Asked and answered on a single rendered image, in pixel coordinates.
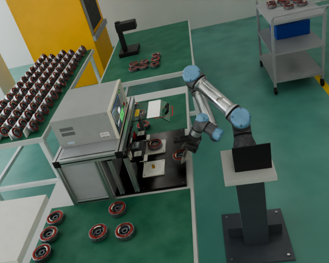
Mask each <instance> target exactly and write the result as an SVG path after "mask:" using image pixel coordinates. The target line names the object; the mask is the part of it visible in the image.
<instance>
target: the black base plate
mask: <svg viewBox="0 0 329 263"><path fill-rule="evenodd" d="M177 136H185V129H184V128H183V129H177V130H171V131H165V132H161V133H155V134H150V139H149V140H147V141H146V142H149V141H150V140H153V139H161V140H164V139H165V140H166V152H164V153H158V154H151V155H148V158H147V161H144V162H150V161H156V160H163V159H165V169H164V175H157V176H150V177H143V169H144V166H143V162H136V164H137V167H138V170H137V175H136V178H137V181H138V184H139V187H140V191H139V192H138V191H137V192H135V190H134V187H133V185H132V182H131V179H130V177H129V174H128V171H127V169H126V166H125V164H122V166H121V170H120V178H121V181H122V183H123V186H124V189H125V193H124V194H123V193H122V194H120V192H119V189H118V187H117V189H116V193H115V195H116V197H119V196H126V195H133V194H140V193H147V192H155V191H159V190H166V189H173V188H180V187H187V178H186V162H183V163H182V164H181V163H176V162H174V160H173V157H172V155H173V154H174V153H175V152H176V151H178V150H181V147H182V145H183V142H181V143H177V144H175V143H174V141H173V138H174V137H177ZM136 142H139V144H140V147H141V149H140V150H142V151H143V153H144V155H145V152H146V142H145V141H142V140H141V141H136Z"/></svg>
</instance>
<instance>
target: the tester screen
mask: <svg viewBox="0 0 329 263"><path fill-rule="evenodd" d="M119 105H120V100H119V97H118V95H117V98H116V102H115V105H114V108H113V111H112V116H113V119H114V121H115V124H116V127H117V130H118V132H119V134H120V131H119V126H120V125H119V126H118V121H119V120H120V122H123V121H121V118H120V114H121V110H120V113H119V112H118V108H119ZM121 109H122V106H121ZM121 126H122V123H121ZM120 130H121V127H120Z"/></svg>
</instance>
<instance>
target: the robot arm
mask: <svg viewBox="0 0 329 263"><path fill-rule="evenodd" d="M182 77H183V79H184V81H185V83H186V85H187V87H188V88H189V90H190V92H191V94H192V96H193V97H194V98H195V101H196V103H197V106H198V108H199V111H200V113H199V114H198V115H197V117H196V119H195V121H194V123H193V126H192V128H191V130H190V133H189V135H185V136H177V137H174V138H173V141H174V143H175V144H177V143H181V142H183V145H182V147H181V150H183V149H184V152H183V156H182V159H181V164H182V163H183V161H184V160H187V161H189V160H191V157H190V156H189V152H188V151H190V152H193V153H196V152H197V150H198V145H199V143H200V142H201V139H202V136H201V134H202V132H204V133H206V134H207V135H209V137H210V139H211V141H213V142H218V141H219V140H220V139H221V137H222V136H223V134H224V131H223V130H222V129H221V128H220V127H218V126H217V123H216V121H215V118H214V115H213V113H212V110H211V108H210V105H209V103H208V100H209V101H210V102H211V103H212V104H213V105H215V106H216V107H217V108H218V109H219V110H221V111H222V112H223V113H224V115H225V119H226V120H227V121H229V122H230V123H231V125H232V130H233V136H234V142H233V148H237V147H244V146H251V145H256V142H255V140H254V138H253V136H252V131H251V125H250V123H251V114H250V113H249V111H248V110H247V109H245V108H242V107H241V106H240V105H238V104H233V103H232V102H231V101H230V100H229V99H228V98H227V97H226V96H224V95H223V94H222V93H221V92H220V91H219V90H218V89H216V88H215V87H214V86H213V85H212V84H211V83H210V82H209V81H207V77H206V76H205V75H204V74H203V73H202V72H201V71H200V69H199V68H198V67H197V66H196V65H189V66H187V67H185V68H184V70H183V73H182ZM207 99H208V100H207Z"/></svg>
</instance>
